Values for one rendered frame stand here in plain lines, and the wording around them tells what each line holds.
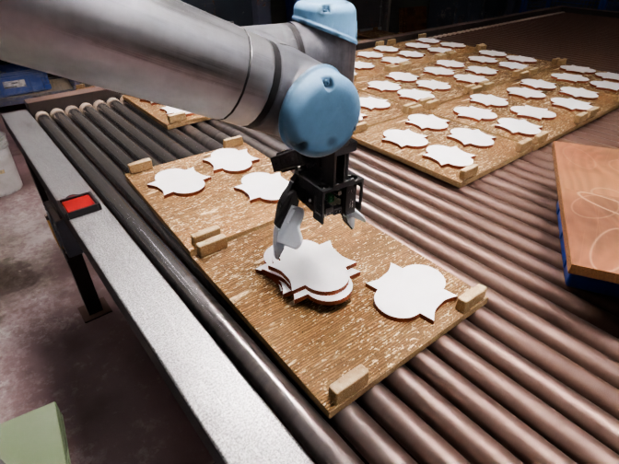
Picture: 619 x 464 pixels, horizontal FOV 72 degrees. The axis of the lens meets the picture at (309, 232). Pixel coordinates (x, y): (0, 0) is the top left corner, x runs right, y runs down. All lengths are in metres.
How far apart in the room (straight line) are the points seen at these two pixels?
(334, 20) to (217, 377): 0.49
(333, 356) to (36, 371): 1.62
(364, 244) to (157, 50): 0.62
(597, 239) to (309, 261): 0.46
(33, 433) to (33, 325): 1.63
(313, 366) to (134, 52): 0.46
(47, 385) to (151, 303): 1.28
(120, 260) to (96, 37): 0.65
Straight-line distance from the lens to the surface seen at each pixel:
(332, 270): 0.72
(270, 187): 1.03
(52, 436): 0.70
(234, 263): 0.81
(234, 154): 1.21
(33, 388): 2.06
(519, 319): 0.80
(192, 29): 0.34
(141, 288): 0.83
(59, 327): 2.25
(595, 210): 0.90
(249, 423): 0.61
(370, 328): 0.69
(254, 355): 0.67
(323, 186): 0.59
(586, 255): 0.77
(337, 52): 0.53
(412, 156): 1.24
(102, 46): 0.32
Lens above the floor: 1.44
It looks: 35 degrees down
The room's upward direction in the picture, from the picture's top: straight up
